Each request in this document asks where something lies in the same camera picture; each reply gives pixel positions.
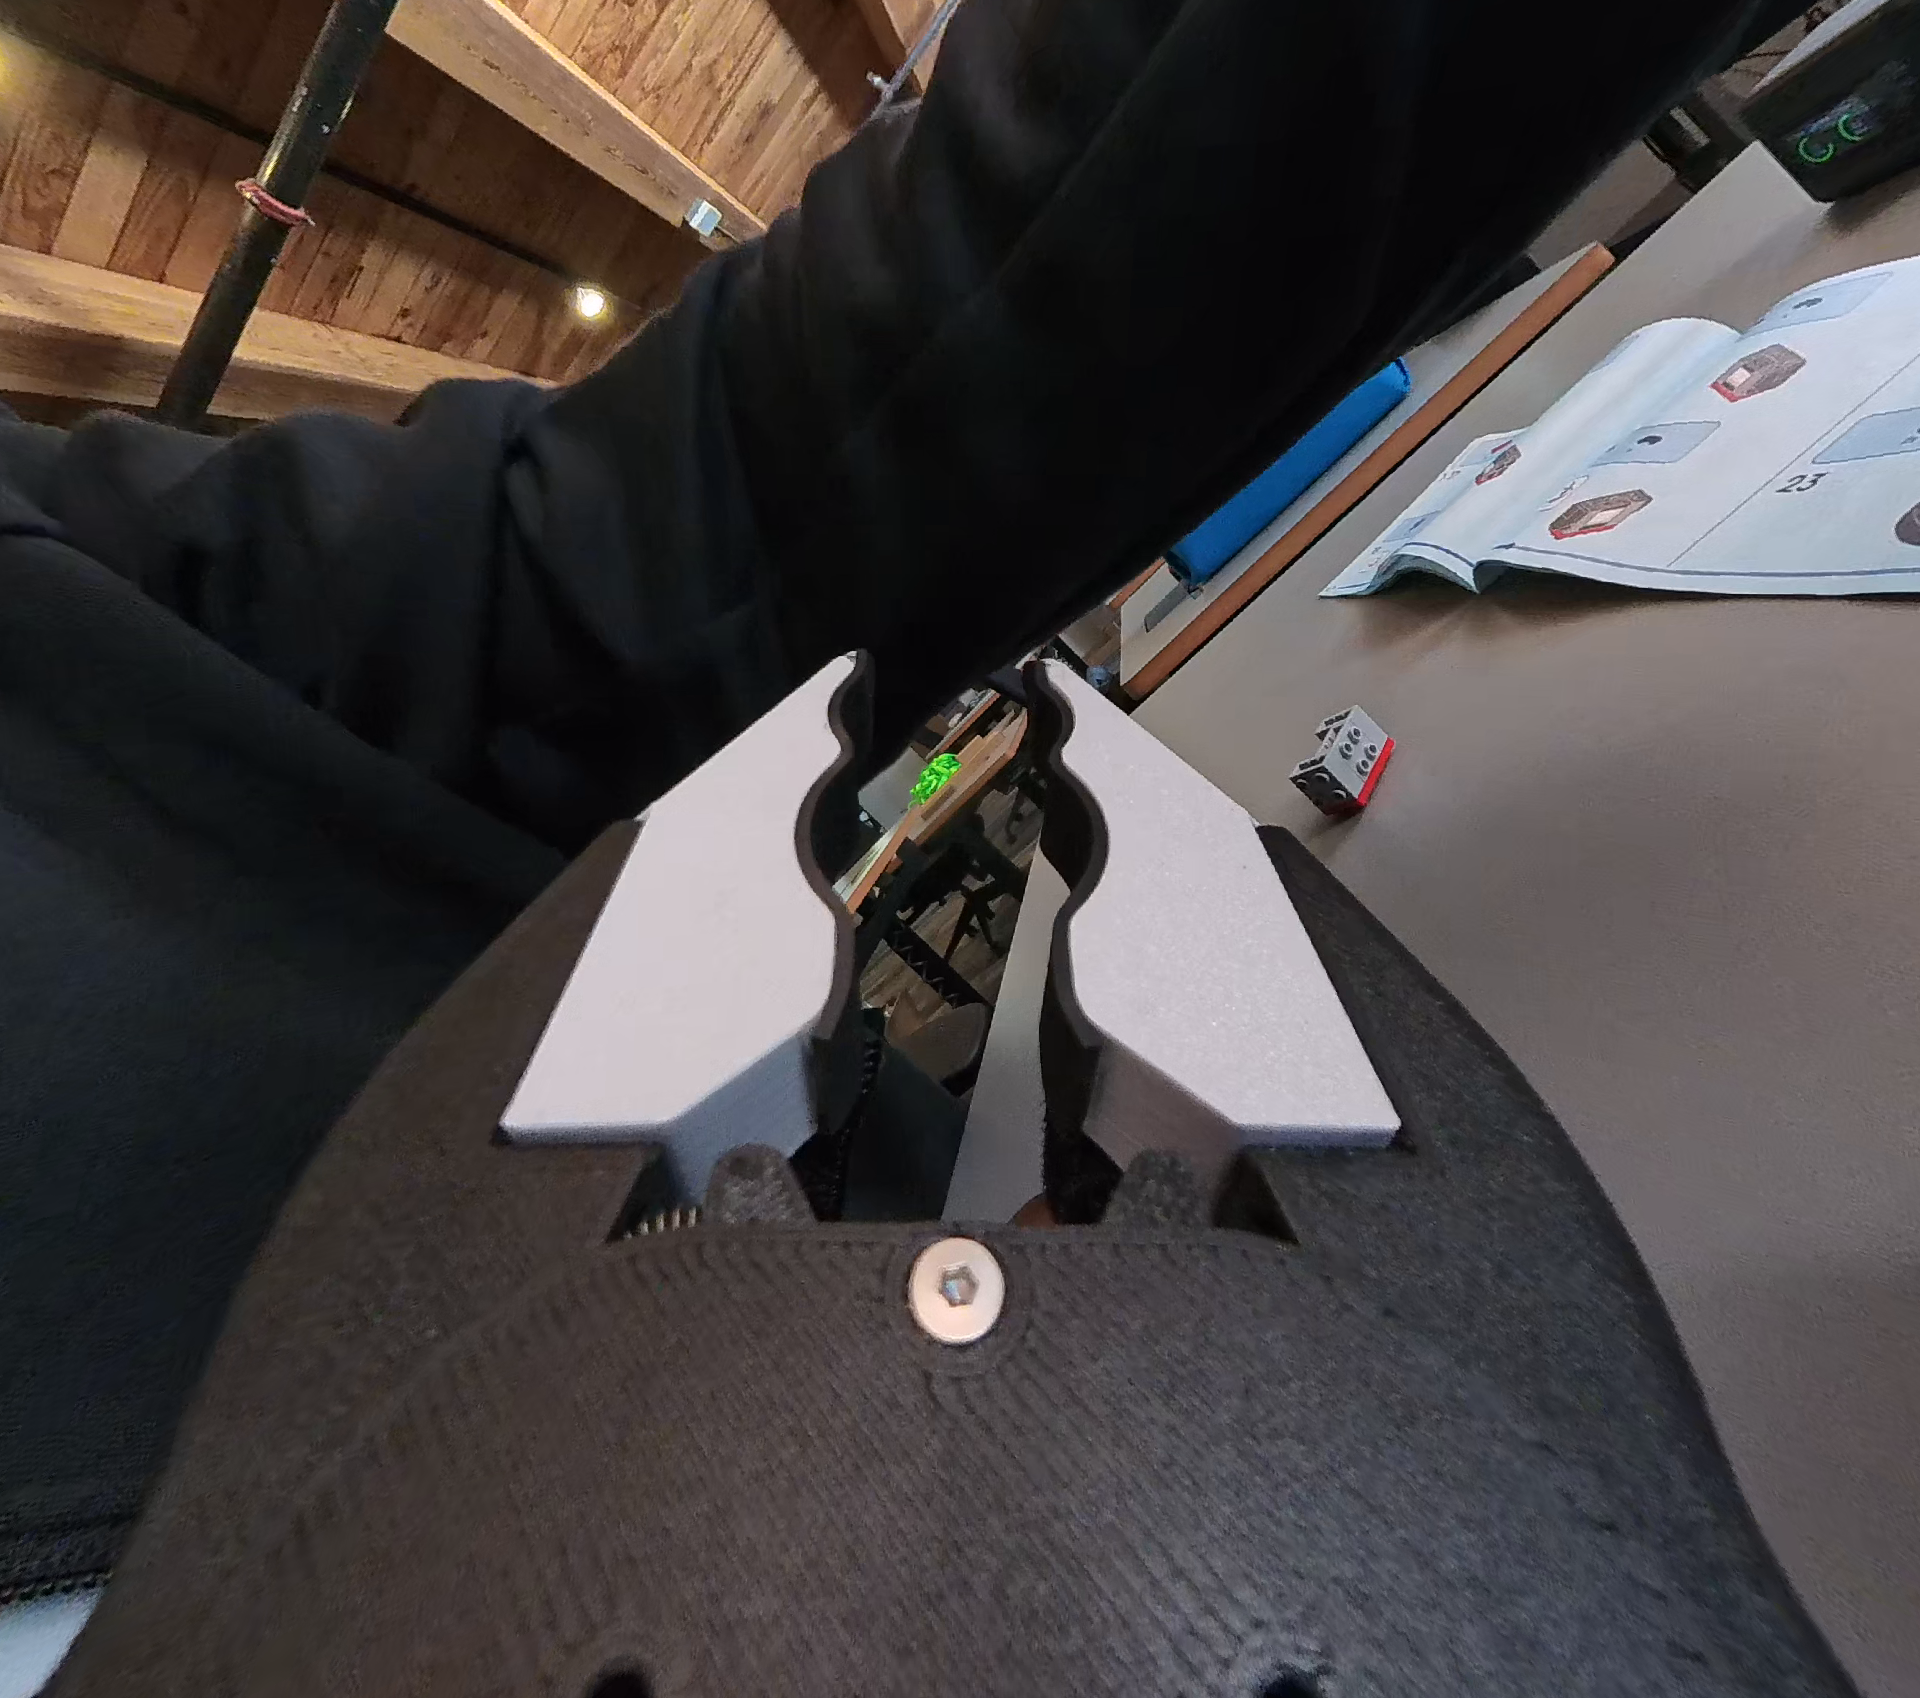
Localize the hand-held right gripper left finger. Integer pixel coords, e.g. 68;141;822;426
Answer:
498;653;881;1159

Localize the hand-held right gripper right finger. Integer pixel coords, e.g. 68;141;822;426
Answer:
1022;659;1408;1157

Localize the person's left forearm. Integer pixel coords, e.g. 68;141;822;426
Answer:
45;0;1920;861

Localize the grey desk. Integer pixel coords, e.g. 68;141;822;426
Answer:
944;145;1920;1698

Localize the long wood edged table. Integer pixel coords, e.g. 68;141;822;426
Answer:
832;679;1052;921

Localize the blue felt storage box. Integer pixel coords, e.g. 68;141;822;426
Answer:
1166;361;1417;587

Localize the open instruction booklet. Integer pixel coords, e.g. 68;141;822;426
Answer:
1320;255;1920;603

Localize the black ceiling pipe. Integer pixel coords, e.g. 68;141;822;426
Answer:
151;0;505;433

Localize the dark power station with screen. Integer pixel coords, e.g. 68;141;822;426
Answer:
1746;0;1920;204

